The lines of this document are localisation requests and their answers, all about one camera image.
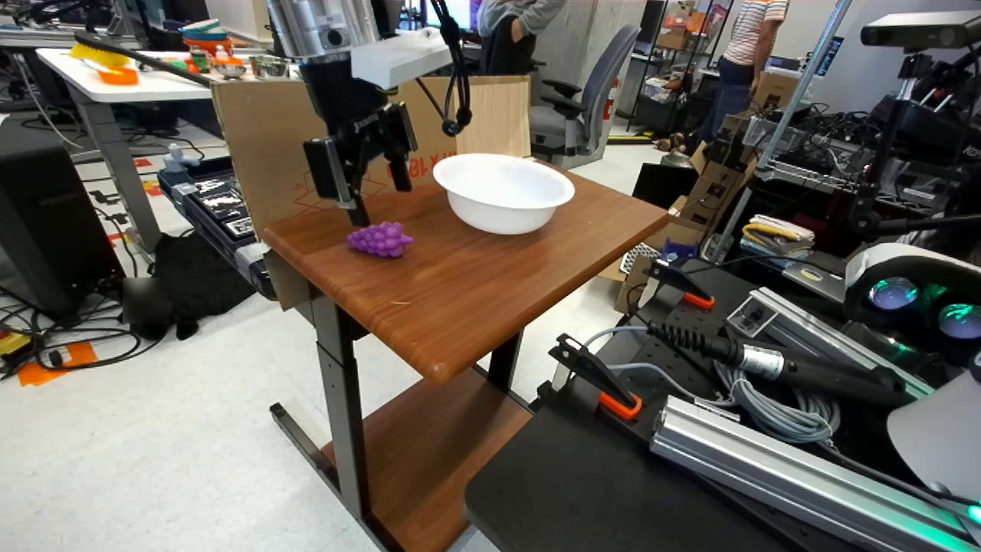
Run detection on large orange tipped black clamp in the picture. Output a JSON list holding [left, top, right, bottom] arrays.
[[544, 330, 645, 425]]

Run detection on small orange tipped black clamp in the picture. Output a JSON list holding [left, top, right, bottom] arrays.
[[645, 258, 719, 311]]

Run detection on small brown cardboard box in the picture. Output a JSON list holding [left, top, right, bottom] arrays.
[[678, 139, 759, 234]]

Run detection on grey coiled cable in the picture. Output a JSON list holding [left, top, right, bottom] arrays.
[[711, 358, 847, 446]]

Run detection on black bag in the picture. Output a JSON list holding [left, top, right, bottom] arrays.
[[116, 234, 258, 344]]

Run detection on grey office chair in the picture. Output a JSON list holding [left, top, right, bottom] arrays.
[[529, 25, 642, 167]]

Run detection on person in pink shirt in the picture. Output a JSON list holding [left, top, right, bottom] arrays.
[[702, 0, 790, 143]]

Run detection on person in grey hoodie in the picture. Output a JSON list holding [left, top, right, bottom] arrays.
[[479, 0, 570, 49]]

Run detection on black cable connector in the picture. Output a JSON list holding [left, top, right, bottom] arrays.
[[652, 318, 912, 407]]

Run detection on yellow folded cloth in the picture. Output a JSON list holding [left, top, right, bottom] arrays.
[[737, 211, 817, 261]]

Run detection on white office desk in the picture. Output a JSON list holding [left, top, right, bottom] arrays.
[[34, 42, 219, 252]]

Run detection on black hanging cable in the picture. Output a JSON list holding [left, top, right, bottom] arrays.
[[412, 0, 474, 142]]

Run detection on aluminium extrusion rail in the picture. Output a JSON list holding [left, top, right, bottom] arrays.
[[645, 396, 981, 552]]

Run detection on black cabinet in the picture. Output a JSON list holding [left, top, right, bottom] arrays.
[[0, 119, 116, 329]]

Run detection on white plastic basin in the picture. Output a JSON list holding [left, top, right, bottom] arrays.
[[429, 149, 579, 238]]

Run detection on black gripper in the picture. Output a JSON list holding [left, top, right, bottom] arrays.
[[299, 52, 421, 231]]

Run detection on orange floor tape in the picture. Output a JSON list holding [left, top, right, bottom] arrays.
[[13, 339, 102, 389]]

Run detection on black camera on stand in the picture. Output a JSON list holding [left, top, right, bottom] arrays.
[[858, 10, 981, 52]]

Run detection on large brown cardboard box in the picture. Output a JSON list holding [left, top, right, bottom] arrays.
[[208, 71, 534, 238]]

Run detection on yellow block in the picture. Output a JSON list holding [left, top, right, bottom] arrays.
[[68, 40, 135, 76]]

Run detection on wooden side table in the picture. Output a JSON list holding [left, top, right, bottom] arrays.
[[259, 167, 670, 552]]

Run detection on purple toy grapes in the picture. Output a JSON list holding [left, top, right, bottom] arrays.
[[344, 217, 416, 261]]

